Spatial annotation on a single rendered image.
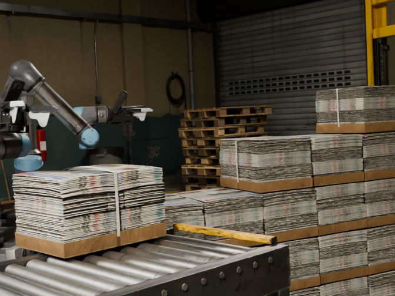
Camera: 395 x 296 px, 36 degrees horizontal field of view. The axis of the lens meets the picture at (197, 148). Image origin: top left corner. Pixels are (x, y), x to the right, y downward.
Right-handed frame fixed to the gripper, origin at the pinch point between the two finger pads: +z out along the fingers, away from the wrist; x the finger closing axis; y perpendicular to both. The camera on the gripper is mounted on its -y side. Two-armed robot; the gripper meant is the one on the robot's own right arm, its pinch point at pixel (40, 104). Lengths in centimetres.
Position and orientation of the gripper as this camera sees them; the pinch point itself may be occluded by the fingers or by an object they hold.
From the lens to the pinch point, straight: 169.8
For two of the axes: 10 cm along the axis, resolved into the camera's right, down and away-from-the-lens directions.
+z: 8.2, -0.1, -5.8
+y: -0.3, 10.0, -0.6
